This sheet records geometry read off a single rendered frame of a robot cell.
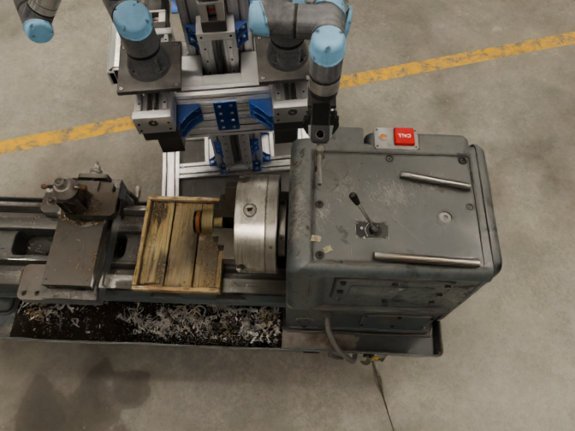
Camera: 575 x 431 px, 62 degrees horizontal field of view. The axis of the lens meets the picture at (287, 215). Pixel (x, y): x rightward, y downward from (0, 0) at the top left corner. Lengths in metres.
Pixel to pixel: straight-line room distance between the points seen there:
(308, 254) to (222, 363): 1.32
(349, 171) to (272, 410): 1.41
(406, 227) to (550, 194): 1.90
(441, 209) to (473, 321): 1.36
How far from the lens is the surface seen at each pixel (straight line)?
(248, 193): 1.41
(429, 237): 1.38
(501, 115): 3.40
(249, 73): 1.90
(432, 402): 2.58
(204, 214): 1.53
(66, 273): 1.75
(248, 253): 1.42
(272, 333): 1.96
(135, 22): 1.69
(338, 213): 1.37
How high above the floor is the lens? 2.48
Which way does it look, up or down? 64 degrees down
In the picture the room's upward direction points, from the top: straight up
